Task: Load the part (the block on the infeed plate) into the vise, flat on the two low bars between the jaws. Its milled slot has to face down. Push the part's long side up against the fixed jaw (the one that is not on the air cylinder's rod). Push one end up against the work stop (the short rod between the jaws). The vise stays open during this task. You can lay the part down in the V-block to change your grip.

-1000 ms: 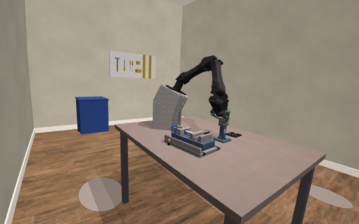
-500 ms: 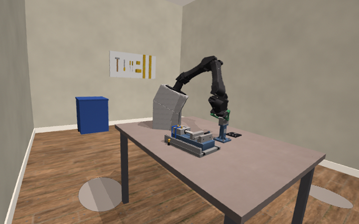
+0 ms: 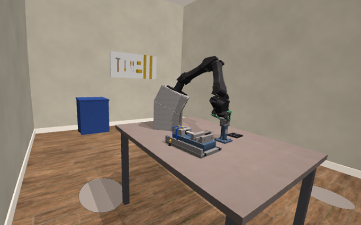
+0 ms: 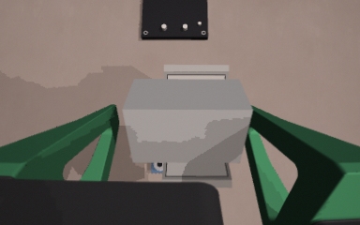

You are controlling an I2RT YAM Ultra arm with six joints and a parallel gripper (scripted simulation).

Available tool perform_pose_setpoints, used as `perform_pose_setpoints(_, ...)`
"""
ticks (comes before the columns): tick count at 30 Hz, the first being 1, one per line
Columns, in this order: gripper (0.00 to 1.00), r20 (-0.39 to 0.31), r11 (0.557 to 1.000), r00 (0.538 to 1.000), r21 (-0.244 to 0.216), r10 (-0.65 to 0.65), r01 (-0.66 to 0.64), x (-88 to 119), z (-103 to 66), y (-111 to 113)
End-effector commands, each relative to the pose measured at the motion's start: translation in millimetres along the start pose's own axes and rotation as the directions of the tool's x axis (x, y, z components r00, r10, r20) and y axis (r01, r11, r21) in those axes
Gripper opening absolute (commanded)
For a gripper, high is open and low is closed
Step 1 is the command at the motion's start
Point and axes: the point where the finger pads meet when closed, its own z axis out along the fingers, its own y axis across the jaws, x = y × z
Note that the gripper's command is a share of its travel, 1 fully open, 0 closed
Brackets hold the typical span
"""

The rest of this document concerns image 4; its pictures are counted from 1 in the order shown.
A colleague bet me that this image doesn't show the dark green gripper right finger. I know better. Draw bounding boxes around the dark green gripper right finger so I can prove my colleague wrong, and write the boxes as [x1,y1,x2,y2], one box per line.
[245,105,360,225]

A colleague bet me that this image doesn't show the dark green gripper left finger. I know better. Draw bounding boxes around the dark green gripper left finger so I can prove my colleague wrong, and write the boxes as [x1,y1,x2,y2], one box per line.
[0,104,119,181]

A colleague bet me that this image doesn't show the grey metal block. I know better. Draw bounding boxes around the grey metal block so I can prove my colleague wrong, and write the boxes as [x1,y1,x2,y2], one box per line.
[122,79,253,163]

